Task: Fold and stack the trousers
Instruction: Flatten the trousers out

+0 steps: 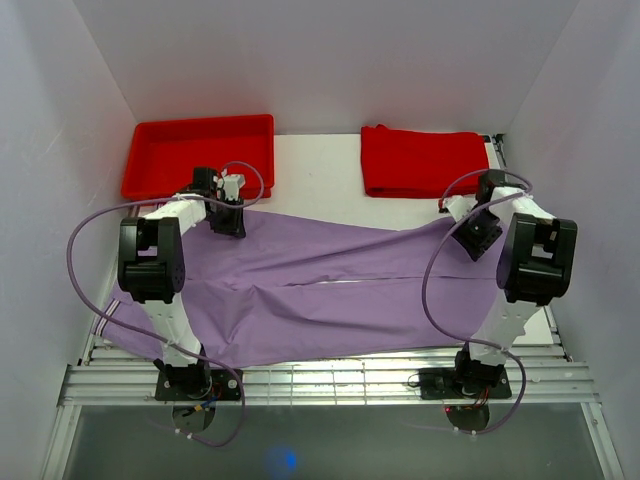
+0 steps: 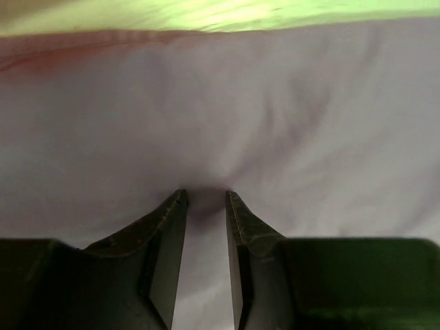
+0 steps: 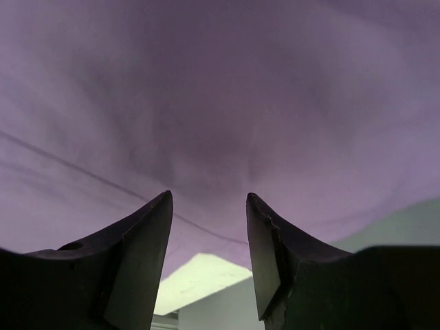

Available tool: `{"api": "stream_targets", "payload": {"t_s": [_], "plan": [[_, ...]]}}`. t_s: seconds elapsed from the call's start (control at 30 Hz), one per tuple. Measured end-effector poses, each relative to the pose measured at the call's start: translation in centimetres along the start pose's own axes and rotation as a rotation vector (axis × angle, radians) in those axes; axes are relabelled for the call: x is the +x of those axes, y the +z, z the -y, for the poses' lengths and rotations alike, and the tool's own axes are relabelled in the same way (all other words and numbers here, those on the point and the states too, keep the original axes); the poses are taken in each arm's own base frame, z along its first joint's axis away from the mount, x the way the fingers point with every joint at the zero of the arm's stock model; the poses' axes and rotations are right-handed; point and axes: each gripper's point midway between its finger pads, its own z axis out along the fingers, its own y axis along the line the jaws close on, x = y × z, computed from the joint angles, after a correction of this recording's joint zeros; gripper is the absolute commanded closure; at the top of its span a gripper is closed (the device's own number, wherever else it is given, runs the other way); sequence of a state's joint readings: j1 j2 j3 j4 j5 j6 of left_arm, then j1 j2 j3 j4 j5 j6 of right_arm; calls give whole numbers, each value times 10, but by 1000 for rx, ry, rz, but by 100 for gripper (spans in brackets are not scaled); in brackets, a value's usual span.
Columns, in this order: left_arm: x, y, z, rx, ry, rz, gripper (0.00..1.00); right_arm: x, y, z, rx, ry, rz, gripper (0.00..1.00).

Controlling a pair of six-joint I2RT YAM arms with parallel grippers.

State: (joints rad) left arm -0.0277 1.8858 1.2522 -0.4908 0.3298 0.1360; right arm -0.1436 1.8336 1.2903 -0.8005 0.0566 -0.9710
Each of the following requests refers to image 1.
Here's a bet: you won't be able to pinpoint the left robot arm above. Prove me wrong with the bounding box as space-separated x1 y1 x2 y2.
118 167 246 401

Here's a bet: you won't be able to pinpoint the red plastic tray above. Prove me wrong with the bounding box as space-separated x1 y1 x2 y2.
121 114 275 201

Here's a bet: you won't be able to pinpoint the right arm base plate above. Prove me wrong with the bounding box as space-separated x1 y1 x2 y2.
418 368 512 400

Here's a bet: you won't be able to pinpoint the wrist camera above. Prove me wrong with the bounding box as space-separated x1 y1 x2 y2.
215 171 245 204
438 195 475 222

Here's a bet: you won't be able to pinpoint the purple trousers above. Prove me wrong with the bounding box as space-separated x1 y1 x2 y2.
92 209 531 369

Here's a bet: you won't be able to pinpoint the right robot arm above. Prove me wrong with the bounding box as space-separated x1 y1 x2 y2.
444 169 578 398

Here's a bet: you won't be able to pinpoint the aluminium frame rail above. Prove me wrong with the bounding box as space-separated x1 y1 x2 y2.
59 343 599 406

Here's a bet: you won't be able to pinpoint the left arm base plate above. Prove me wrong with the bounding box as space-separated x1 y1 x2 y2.
153 369 243 402

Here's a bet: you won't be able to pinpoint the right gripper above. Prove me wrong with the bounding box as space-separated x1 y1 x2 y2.
449 209 504 262

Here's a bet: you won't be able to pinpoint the folded red trousers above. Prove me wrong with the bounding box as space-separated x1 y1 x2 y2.
360 124 489 199

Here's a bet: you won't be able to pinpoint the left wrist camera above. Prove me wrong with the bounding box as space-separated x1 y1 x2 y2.
215 171 245 204

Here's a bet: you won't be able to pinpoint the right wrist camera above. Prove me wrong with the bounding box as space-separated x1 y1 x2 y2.
438 195 475 222

